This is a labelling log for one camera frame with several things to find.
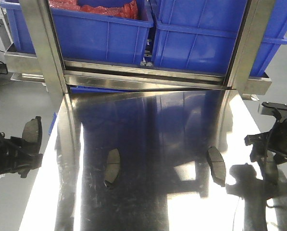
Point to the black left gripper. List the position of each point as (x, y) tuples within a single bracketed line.
[(16, 153)]

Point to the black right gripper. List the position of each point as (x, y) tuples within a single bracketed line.
[(277, 144)]

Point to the grey brake pad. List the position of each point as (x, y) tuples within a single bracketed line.
[(32, 135), (269, 169)]

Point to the brake pad centre right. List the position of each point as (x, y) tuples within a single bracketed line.
[(217, 166)]

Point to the brake pad centre left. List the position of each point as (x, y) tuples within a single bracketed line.
[(112, 170)]

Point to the large blue crate right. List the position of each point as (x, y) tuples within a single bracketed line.
[(200, 35)]

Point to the blue crate left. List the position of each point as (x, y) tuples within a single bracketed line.
[(89, 36)]

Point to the red plastic bag in crate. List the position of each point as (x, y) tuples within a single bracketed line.
[(129, 10)]

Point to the steel shelf frame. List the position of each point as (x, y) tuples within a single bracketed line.
[(130, 77)]

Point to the steel upright post right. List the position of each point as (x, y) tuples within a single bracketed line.
[(250, 35)]

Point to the steel upright post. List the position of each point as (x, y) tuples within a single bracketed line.
[(42, 31), (250, 35)]

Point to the steel upright post left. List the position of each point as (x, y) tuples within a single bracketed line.
[(42, 31)]

